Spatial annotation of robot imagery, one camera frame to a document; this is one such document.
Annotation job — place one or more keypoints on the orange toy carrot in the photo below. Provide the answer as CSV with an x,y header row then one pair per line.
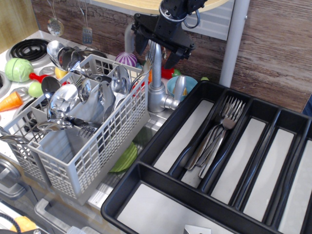
x,y
12,101

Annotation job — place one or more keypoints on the hanging small spatula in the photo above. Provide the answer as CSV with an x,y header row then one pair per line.
x,y
87,34

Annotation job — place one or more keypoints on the hanging slotted spoon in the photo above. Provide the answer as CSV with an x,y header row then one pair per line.
x,y
54,25

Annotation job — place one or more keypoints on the grey metal pole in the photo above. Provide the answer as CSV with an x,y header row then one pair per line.
x,y
239,17

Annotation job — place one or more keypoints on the large silver spoon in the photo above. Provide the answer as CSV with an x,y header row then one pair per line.
x,y
59,54
62,101

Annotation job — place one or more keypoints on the green toy leaf plate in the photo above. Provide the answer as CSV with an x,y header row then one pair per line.
x,y
126,159

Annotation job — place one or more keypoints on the pile of forks in tray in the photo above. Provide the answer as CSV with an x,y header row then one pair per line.
x,y
226,119

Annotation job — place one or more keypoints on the wooden round shelf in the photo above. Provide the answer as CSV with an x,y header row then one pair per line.
x,y
148,6

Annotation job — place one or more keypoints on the green toy cabbage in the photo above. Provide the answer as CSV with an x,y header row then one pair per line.
x,y
18,69

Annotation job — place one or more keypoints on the black cutlery tray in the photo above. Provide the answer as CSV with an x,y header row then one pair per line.
x,y
259,182

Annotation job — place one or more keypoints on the silver toy faucet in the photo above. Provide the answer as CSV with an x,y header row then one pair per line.
x,y
158,100

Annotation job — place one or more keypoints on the silver fork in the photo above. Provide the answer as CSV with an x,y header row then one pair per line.
x,y
150,57

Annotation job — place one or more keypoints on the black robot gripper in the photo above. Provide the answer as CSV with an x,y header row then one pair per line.
x,y
166,29

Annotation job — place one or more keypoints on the purple toy onion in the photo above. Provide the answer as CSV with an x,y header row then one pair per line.
x,y
127,59

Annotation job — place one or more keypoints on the black coil stove burner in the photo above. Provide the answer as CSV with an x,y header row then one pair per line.
x,y
29,49

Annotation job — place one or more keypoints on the red toy pepper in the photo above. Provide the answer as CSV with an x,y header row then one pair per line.
x,y
169,73

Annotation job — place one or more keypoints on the green toy apple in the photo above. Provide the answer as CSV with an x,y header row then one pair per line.
x,y
35,89

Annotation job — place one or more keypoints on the large silver spoon back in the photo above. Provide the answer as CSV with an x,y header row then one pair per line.
x,y
59,54

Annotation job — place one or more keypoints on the grey plastic cutlery basket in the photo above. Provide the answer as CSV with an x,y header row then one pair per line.
x,y
70,163

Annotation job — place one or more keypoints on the silver fork low in basket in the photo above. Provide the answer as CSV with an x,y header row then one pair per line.
x,y
87,129

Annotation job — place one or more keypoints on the large silver spoon front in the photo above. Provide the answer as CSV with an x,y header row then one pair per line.
x,y
62,101

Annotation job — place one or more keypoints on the silver spoon middle compartment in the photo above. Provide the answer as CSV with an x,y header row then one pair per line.
x,y
120,81

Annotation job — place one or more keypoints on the light blue toy bowl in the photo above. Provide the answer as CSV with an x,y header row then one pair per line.
x,y
190,84

